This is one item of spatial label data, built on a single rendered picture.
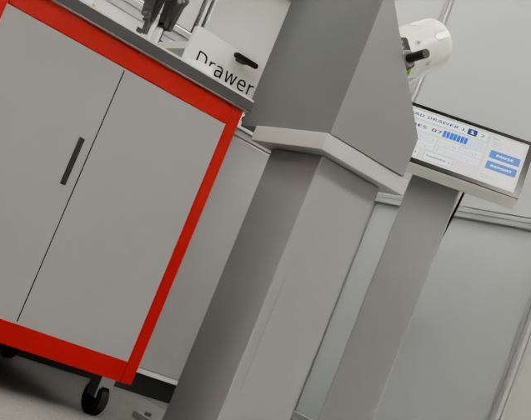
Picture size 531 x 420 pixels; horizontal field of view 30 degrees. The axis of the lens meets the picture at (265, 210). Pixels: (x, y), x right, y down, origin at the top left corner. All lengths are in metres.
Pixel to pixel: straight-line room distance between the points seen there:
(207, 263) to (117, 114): 0.96
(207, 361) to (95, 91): 0.70
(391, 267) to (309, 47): 0.98
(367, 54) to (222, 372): 0.79
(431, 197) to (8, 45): 1.68
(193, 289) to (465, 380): 1.23
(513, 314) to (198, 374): 1.61
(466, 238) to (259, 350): 1.80
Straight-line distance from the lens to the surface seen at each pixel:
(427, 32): 2.50
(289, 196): 2.26
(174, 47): 2.51
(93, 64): 1.98
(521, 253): 3.69
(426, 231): 3.16
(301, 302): 2.26
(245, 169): 2.90
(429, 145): 3.18
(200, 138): 2.11
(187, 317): 2.87
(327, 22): 2.41
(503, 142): 3.29
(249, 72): 2.51
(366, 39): 2.25
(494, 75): 4.16
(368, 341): 3.13
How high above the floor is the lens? 0.30
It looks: 7 degrees up
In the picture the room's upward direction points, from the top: 22 degrees clockwise
